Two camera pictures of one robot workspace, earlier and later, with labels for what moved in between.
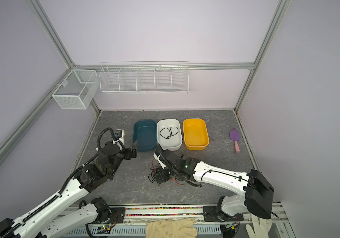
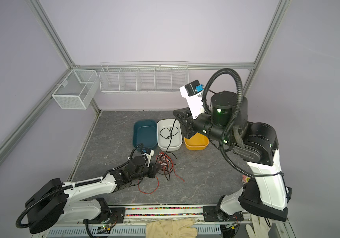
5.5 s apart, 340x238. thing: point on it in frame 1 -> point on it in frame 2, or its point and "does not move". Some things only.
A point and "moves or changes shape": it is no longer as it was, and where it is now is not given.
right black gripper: x=160 y=175 -> x=192 y=125
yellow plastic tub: x=195 y=133 does not move
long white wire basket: x=157 y=77 does not move
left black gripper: x=128 y=155 -> x=153 y=171
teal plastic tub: x=145 y=132 does not move
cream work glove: x=174 y=228 does not move
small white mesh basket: x=77 y=89 does not move
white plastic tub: x=169 y=134 does not move
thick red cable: x=171 y=179 moves or changes shape
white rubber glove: x=260 y=228 does not move
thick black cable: x=152 y=180 moves or changes shape
